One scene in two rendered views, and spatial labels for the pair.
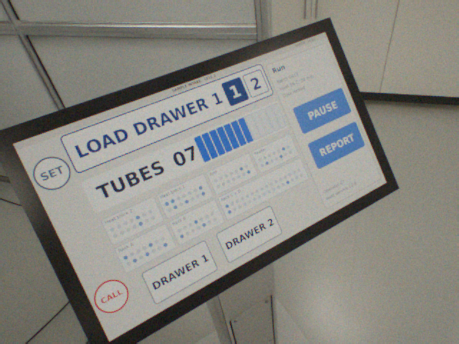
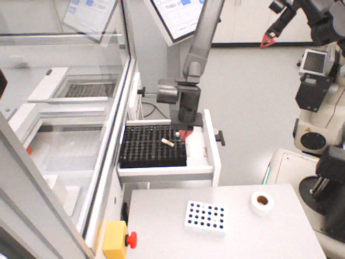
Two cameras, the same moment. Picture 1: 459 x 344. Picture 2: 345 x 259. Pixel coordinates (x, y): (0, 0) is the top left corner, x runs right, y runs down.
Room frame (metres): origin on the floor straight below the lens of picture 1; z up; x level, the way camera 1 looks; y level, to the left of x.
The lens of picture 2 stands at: (-1.02, 0.76, 1.47)
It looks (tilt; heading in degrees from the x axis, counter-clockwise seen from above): 42 degrees down; 333
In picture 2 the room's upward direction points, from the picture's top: straight up
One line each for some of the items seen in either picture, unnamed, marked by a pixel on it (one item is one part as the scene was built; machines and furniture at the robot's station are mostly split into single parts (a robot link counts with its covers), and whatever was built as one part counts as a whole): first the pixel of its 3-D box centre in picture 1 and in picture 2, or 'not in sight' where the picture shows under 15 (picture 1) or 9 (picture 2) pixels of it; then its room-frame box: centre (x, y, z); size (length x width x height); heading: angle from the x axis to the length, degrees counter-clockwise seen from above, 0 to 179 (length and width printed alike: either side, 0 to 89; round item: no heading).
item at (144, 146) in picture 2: not in sight; (154, 147); (-0.46, 0.58, 0.87); 0.22 x 0.18 x 0.06; 66
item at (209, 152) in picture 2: not in sight; (209, 144); (-0.54, 0.39, 0.87); 0.29 x 0.02 x 0.11; 156
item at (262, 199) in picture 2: not in sight; (261, 203); (-0.78, 0.34, 0.78); 0.07 x 0.07 x 0.04
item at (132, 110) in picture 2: not in sight; (136, 97); (-0.14, 0.53, 0.87); 0.29 x 0.02 x 0.11; 156
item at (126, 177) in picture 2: not in sight; (152, 148); (-0.46, 0.59, 0.86); 0.40 x 0.26 x 0.06; 66
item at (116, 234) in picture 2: not in sight; (117, 240); (-0.73, 0.79, 0.88); 0.07 x 0.05 x 0.07; 156
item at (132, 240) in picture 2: not in sight; (131, 240); (-0.74, 0.76, 0.88); 0.04 x 0.03 x 0.04; 156
